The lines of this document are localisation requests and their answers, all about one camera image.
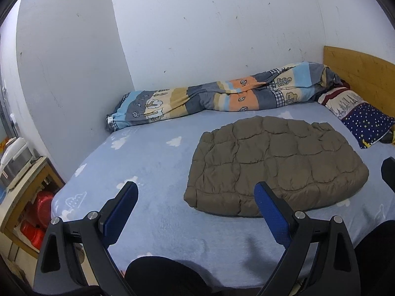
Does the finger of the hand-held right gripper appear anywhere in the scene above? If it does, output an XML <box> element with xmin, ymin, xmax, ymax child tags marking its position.
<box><xmin>380</xmin><ymin>157</ymin><xmax>395</xmax><ymax>188</ymax></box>

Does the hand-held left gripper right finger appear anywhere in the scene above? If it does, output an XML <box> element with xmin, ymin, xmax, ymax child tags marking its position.
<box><xmin>254</xmin><ymin>181</ymin><xmax>362</xmax><ymax>296</ymax></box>

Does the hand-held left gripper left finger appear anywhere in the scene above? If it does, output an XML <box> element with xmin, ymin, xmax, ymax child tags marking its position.
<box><xmin>33</xmin><ymin>181</ymin><xmax>139</xmax><ymax>296</ymax></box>

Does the brown quilted hooded jacket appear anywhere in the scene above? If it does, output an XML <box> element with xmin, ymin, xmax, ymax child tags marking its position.
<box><xmin>183</xmin><ymin>115</ymin><xmax>370</xmax><ymax>218</ymax></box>

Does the star-print pillow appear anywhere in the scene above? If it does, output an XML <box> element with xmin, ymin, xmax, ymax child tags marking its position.
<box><xmin>315</xmin><ymin>87</ymin><xmax>395</xmax><ymax>149</ymax></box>

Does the light blue cloud-print bed sheet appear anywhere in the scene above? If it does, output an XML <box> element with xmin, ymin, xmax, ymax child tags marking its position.
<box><xmin>51</xmin><ymin>102</ymin><xmax>395</xmax><ymax>289</ymax></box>

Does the person's left leg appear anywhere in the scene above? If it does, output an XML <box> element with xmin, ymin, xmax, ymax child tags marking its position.
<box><xmin>123</xmin><ymin>256</ymin><xmax>223</xmax><ymax>296</ymax></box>

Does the person's leg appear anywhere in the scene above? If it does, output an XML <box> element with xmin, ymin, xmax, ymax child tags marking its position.
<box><xmin>352</xmin><ymin>222</ymin><xmax>395</xmax><ymax>296</ymax></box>
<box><xmin>123</xmin><ymin>256</ymin><xmax>223</xmax><ymax>296</ymax></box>

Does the wooden side table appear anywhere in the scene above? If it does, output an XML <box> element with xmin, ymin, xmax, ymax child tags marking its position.
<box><xmin>0</xmin><ymin>156</ymin><xmax>67</xmax><ymax>258</ymax></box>

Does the red plastic basin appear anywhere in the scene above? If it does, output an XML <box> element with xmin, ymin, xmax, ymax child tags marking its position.
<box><xmin>19</xmin><ymin>219</ymin><xmax>47</xmax><ymax>250</ymax></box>
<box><xmin>31</xmin><ymin>191</ymin><xmax>56</xmax><ymax>222</ymax></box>

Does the person's right leg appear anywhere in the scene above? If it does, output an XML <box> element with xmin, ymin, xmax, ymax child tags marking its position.
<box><xmin>352</xmin><ymin>222</ymin><xmax>395</xmax><ymax>296</ymax></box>

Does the wooden headboard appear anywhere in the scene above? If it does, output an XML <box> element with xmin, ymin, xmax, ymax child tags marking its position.
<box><xmin>323</xmin><ymin>46</ymin><xmax>395</xmax><ymax>119</ymax></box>

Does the white rice cooker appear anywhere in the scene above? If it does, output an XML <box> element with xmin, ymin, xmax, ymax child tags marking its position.
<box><xmin>0</xmin><ymin>137</ymin><xmax>33</xmax><ymax>188</ymax></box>

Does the striped printed quilt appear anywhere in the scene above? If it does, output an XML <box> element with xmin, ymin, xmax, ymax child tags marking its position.
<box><xmin>105</xmin><ymin>62</ymin><xmax>343</xmax><ymax>131</ymax></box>

